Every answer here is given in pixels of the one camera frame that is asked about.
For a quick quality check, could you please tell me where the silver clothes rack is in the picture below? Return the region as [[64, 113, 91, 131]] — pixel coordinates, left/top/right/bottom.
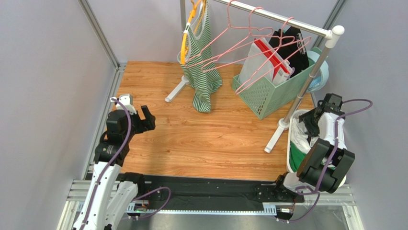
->
[[164, 0, 345, 154]]

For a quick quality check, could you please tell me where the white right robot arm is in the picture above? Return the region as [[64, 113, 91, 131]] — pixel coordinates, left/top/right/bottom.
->
[[274, 93, 355, 201]]

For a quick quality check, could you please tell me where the white laundry basket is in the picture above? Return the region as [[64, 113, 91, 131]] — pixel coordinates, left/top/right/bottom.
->
[[285, 109, 347, 188]]

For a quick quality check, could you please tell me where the black folder with clip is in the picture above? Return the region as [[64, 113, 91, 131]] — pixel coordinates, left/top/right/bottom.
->
[[269, 27, 309, 77]]

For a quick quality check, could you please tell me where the green plastic basket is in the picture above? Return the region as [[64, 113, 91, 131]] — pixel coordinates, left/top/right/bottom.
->
[[238, 47, 322, 120]]

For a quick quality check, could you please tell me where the green striped tank top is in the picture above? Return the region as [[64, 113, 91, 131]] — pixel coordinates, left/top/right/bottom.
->
[[178, 1, 223, 113]]

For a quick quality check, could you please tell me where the red folder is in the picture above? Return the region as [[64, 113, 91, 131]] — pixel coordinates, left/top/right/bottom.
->
[[255, 38, 292, 81]]

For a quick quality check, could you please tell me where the grey translucent folder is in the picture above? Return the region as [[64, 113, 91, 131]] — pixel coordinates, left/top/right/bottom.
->
[[238, 43, 271, 91]]

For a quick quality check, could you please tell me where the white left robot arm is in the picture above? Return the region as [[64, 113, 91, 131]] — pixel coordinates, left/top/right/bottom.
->
[[72, 105, 156, 230]]

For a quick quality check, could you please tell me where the white paper box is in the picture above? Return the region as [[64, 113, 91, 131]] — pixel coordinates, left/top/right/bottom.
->
[[272, 68, 293, 86]]

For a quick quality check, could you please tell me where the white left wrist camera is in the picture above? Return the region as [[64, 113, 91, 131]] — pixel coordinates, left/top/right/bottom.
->
[[110, 93, 137, 115]]

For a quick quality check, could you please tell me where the green garment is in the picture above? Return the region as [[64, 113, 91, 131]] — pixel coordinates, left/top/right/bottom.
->
[[289, 142, 311, 172]]

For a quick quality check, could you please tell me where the yellow plastic hanger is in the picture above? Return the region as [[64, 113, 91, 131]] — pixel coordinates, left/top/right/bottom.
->
[[180, 0, 206, 65]]

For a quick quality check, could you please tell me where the pink wire hanger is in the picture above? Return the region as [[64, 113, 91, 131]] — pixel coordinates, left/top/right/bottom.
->
[[235, 25, 311, 95], [201, 7, 296, 73], [185, 0, 274, 69]]

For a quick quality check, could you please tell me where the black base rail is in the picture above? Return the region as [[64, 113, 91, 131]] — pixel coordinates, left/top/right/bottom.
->
[[138, 174, 305, 212]]

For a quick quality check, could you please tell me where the white tank top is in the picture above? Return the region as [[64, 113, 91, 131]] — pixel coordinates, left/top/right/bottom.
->
[[290, 118, 318, 148]]

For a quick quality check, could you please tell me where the light blue round object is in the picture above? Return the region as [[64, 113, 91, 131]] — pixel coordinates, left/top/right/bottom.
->
[[306, 50, 329, 93]]

